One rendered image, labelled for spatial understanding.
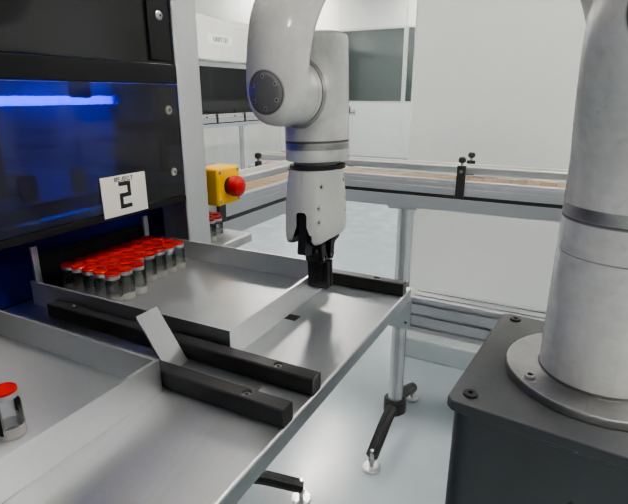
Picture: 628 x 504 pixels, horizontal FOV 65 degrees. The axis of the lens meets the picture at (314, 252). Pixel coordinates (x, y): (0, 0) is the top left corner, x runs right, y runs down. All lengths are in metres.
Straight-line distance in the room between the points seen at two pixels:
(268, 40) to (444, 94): 1.56
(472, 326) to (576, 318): 1.06
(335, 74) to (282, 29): 0.10
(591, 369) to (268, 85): 0.45
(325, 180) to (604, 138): 0.31
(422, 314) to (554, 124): 0.86
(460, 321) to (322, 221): 1.02
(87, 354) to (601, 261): 0.53
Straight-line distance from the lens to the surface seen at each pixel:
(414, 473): 1.77
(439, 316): 1.61
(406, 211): 1.56
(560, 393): 0.59
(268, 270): 0.82
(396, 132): 9.03
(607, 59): 0.47
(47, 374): 0.61
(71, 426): 0.47
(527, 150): 2.04
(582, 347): 0.58
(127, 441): 0.48
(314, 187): 0.63
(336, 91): 0.63
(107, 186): 0.78
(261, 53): 0.57
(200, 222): 0.94
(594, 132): 0.52
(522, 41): 2.05
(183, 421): 0.49
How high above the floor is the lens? 1.16
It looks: 18 degrees down
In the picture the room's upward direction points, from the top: straight up
